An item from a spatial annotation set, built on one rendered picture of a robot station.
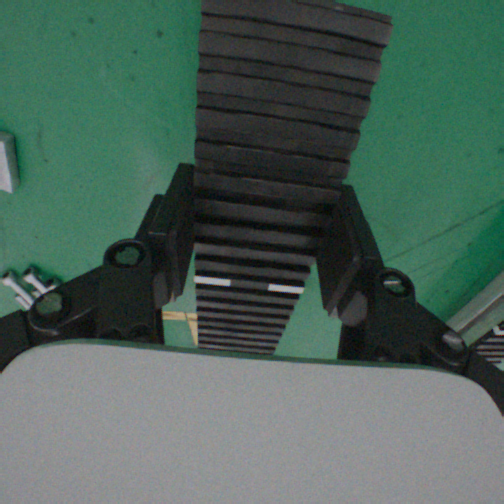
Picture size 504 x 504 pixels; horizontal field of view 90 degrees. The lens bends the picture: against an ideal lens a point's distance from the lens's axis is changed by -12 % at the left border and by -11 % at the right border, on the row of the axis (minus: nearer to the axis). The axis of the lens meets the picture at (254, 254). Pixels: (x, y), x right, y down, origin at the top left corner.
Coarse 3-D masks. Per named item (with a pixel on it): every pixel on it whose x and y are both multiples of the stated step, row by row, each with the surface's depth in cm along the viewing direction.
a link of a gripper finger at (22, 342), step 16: (0, 320) 6; (16, 320) 6; (0, 336) 6; (16, 336) 6; (32, 336) 6; (48, 336) 6; (64, 336) 6; (80, 336) 7; (0, 352) 6; (16, 352) 6; (0, 368) 5
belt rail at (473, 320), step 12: (492, 288) 18; (480, 300) 19; (492, 300) 17; (468, 312) 20; (480, 312) 19; (492, 312) 17; (456, 324) 21; (468, 324) 20; (480, 324) 18; (492, 324) 17; (468, 336) 19; (480, 336) 18
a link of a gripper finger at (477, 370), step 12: (420, 360) 7; (468, 360) 7; (480, 360) 7; (456, 372) 7; (468, 372) 7; (480, 372) 7; (492, 372) 7; (480, 384) 6; (492, 384) 7; (492, 396) 6
